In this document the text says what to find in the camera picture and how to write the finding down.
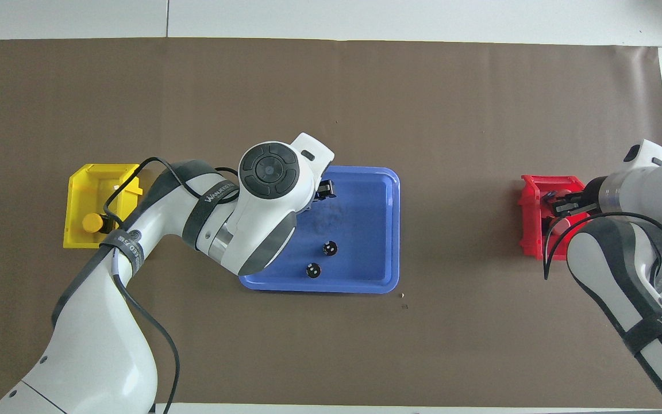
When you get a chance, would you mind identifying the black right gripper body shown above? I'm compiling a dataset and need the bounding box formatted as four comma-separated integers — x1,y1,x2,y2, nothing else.
586,176,607,216

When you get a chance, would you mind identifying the yellow push button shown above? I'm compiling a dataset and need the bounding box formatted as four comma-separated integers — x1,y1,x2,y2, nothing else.
81,213,115,233

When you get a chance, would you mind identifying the red plastic bin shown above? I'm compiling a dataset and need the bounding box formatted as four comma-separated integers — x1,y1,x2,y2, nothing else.
518,175,593,261

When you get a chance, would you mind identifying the blue plastic tray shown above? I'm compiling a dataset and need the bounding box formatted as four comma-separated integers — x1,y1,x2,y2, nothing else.
238,166,401,294

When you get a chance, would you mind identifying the brown paper table mat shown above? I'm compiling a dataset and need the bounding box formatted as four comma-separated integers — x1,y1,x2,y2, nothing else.
0,37,662,406

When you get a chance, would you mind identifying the yellow plastic bin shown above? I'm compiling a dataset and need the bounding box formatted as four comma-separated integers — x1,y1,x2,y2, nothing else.
63,163,143,249

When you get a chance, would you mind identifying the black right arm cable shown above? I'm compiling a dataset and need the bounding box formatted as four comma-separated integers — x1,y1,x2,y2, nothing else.
544,212,662,281

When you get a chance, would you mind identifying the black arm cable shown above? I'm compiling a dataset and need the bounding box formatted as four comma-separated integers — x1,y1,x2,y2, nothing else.
544,212,662,281
103,156,240,414

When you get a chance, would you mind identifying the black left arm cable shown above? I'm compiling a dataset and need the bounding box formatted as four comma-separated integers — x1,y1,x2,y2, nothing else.
103,156,240,414

